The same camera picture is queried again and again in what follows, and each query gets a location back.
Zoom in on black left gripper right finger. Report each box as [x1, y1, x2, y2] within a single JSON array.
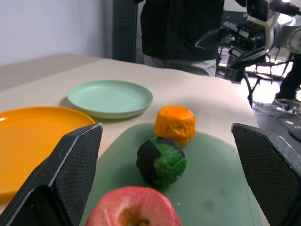
[[231, 122, 301, 226]]

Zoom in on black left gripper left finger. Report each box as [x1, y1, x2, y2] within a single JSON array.
[[0, 122, 103, 226]]

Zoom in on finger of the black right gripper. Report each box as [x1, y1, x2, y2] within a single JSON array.
[[228, 46, 268, 70], [195, 27, 224, 49]]

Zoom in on orange plastic plate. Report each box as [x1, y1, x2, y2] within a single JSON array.
[[0, 106, 96, 204]]

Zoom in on orange toy fruit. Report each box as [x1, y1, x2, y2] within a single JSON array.
[[154, 105, 196, 147]]

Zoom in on light green plastic plate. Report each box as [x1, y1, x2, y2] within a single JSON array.
[[67, 80, 154, 119]]

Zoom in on green and black toy vegetable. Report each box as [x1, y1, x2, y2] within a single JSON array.
[[136, 137, 187, 188]]

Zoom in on black metal stand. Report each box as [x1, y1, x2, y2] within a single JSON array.
[[224, 67, 273, 108]]

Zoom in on person in black shirt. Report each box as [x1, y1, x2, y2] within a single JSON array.
[[140, 0, 225, 77]]

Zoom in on dark round floor base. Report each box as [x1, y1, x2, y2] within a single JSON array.
[[288, 125, 301, 143]]

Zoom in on person in black trousers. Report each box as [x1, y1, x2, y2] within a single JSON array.
[[273, 55, 301, 107]]

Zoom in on green plastic tray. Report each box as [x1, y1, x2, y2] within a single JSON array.
[[79, 123, 269, 226]]

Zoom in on red toy apple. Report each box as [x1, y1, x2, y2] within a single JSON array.
[[84, 186, 183, 226]]

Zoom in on dark grey panel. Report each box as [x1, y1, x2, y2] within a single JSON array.
[[112, 0, 138, 63]]

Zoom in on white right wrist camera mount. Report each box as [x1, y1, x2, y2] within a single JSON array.
[[246, 0, 281, 49]]

